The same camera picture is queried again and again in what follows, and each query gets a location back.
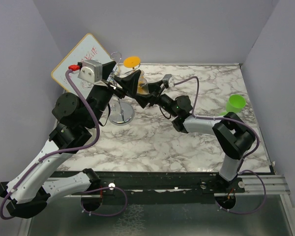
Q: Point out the yellow framed whiteboard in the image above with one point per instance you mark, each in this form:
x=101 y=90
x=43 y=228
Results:
x=87 y=48

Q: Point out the black metal base rail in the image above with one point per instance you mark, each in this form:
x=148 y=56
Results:
x=155 y=188

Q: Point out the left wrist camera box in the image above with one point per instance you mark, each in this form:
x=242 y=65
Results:
x=90 y=71

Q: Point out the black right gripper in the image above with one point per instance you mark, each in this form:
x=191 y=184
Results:
x=153 y=98

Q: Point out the orange plastic wine glass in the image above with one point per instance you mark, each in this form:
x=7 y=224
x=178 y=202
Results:
x=132 y=64

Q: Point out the green plastic wine glass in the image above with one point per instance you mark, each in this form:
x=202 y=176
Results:
x=235 y=104

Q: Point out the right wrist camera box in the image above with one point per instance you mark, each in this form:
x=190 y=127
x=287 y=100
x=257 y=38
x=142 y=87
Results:
x=168 y=81

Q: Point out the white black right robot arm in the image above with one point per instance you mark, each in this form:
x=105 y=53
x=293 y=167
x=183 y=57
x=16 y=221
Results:
x=234 y=136

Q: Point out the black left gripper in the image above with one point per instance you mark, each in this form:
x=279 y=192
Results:
x=129 y=83

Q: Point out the clear wine glass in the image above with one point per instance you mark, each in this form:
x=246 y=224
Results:
x=115 y=107
x=86 y=84
x=142 y=86

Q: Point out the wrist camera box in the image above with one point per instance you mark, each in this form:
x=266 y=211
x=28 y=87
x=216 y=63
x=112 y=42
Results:
x=90 y=71
x=168 y=81

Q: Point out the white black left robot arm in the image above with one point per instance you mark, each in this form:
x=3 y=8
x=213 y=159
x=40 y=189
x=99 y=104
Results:
x=78 y=128

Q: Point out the chrome wine glass rack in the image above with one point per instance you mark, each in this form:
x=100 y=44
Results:
x=121 y=113

